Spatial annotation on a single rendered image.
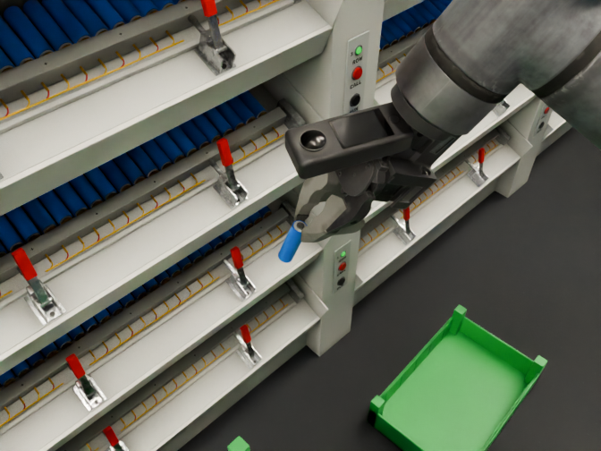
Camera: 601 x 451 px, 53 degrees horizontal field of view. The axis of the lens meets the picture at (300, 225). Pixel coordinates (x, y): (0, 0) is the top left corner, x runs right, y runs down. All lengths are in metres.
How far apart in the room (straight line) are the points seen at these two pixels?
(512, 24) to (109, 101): 0.38
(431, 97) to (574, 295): 1.04
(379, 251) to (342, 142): 0.74
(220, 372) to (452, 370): 0.49
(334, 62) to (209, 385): 0.60
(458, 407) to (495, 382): 0.10
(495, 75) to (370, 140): 0.12
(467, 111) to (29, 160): 0.39
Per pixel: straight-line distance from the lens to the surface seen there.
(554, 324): 1.45
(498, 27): 0.51
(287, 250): 0.70
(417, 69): 0.55
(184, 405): 1.09
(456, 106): 0.54
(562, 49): 0.52
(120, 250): 0.77
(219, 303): 0.95
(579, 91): 0.53
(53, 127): 0.63
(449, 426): 1.25
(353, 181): 0.60
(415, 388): 1.28
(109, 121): 0.63
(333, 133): 0.56
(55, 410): 0.90
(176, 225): 0.78
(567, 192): 1.77
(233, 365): 1.12
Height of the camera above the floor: 1.11
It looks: 46 degrees down
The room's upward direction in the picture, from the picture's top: straight up
